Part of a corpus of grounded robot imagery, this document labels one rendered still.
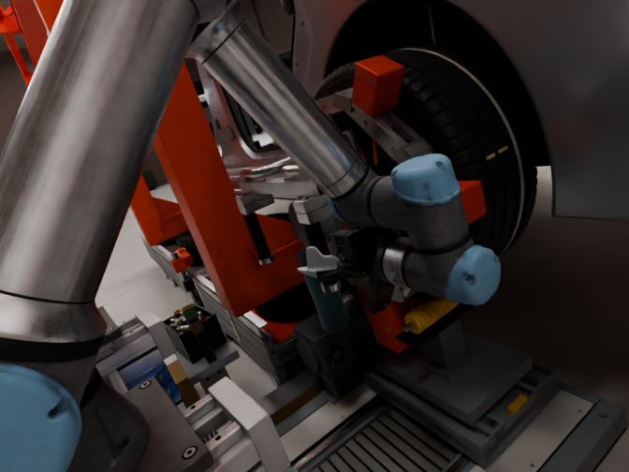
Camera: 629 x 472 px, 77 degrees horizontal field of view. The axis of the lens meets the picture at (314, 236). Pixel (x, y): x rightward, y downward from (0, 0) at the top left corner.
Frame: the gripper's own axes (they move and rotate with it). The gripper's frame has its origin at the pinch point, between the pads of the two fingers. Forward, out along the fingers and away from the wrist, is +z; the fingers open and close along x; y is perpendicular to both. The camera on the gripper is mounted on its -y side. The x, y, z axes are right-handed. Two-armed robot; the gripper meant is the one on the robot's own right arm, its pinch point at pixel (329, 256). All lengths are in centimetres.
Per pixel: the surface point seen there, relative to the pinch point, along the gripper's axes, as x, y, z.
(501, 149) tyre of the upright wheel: -39.4, 8.1, -14.1
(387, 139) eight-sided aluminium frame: -20.3, 17.3, -2.2
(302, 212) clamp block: 1.5, 9.9, 1.9
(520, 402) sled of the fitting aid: -41, -65, -6
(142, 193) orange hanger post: -11, 9, 256
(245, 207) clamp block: -0.1, 9.1, 34.4
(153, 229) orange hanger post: -7, -20, 255
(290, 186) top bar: -1.8, 14.0, 9.6
